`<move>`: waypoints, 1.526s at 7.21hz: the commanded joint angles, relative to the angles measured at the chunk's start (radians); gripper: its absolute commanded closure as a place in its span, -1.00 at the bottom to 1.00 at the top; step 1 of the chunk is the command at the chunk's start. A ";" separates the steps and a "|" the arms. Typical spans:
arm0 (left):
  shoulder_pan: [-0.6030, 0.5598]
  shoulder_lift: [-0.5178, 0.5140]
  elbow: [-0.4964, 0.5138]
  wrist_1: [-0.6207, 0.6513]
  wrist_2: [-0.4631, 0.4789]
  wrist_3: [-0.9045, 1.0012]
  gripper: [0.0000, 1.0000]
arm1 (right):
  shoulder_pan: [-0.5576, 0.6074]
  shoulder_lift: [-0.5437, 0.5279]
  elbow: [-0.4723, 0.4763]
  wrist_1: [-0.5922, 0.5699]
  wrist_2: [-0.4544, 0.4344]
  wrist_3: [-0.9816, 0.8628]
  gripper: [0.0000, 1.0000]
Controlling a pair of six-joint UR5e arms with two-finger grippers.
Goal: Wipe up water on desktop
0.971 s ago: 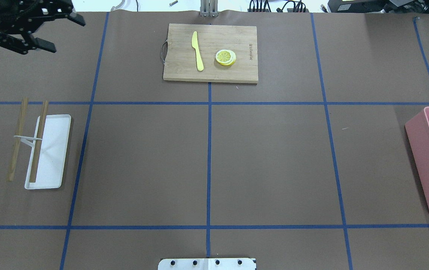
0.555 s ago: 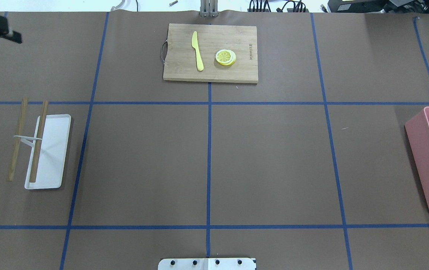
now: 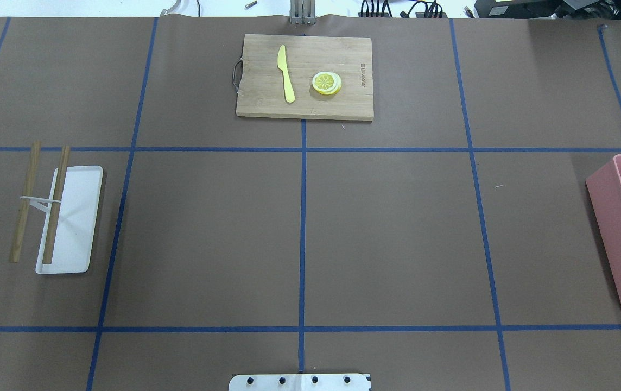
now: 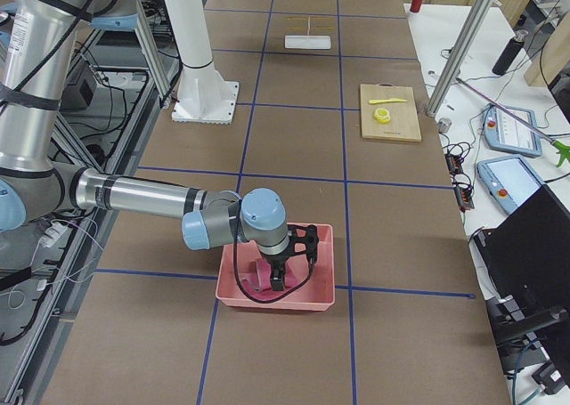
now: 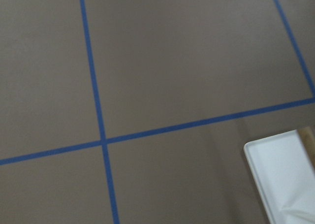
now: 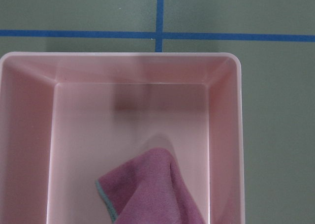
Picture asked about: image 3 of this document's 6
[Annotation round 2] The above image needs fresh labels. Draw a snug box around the wooden rack rod inner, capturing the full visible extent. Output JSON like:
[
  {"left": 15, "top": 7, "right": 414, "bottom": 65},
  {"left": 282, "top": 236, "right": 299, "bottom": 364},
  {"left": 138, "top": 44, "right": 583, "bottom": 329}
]
[{"left": 42, "top": 146, "right": 71, "bottom": 265}]

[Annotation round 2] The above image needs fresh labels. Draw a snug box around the black monitor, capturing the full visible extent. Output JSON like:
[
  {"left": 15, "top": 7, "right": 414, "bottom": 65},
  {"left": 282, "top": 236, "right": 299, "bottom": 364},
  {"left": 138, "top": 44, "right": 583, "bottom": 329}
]
[{"left": 474, "top": 1, "right": 621, "bottom": 20}]

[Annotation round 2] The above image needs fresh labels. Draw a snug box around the black coiled cable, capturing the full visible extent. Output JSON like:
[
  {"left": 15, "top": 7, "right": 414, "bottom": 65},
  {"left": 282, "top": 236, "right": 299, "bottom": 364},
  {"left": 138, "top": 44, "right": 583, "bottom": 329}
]
[{"left": 359, "top": 0, "right": 448, "bottom": 19}]

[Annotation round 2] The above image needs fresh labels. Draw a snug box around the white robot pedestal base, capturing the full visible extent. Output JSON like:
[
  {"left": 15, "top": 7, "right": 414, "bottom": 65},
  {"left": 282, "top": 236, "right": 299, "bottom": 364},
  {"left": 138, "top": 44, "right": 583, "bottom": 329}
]
[{"left": 228, "top": 373, "right": 372, "bottom": 390}]

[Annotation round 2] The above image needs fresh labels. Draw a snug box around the bamboo cutting board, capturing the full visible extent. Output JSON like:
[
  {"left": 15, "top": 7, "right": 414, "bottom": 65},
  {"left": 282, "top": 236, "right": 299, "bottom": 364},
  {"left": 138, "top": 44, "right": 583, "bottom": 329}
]
[{"left": 236, "top": 33, "right": 375, "bottom": 122}]

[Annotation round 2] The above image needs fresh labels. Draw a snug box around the white rack tray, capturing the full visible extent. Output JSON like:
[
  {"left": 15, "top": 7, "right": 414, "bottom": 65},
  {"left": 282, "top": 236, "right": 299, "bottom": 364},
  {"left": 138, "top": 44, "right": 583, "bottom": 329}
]
[{"left": 35, "top": 165, "right": 104, "bottom": 275}]

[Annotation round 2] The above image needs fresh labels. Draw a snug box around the yellow lemon slice toy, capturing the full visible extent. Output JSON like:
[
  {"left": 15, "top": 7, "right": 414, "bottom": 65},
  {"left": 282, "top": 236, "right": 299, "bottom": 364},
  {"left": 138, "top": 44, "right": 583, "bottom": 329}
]
[{"left": 311, "top": 71, "right": 343, "bottom": 96}]

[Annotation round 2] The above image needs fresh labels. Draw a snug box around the aluminium frame post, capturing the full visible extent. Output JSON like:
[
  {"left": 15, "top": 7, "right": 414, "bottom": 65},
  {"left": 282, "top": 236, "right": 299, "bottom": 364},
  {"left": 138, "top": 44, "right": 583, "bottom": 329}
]
[{"left": 289, "top": 0, "right": 317, "bottom": 25}]

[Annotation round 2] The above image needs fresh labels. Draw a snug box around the yellow plastic knife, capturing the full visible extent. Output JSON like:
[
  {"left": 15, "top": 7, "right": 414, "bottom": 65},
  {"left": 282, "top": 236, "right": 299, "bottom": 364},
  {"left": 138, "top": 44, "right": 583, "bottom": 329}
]
[{"left": 276, "top": 45, "right": 296, "bottom": 104}]

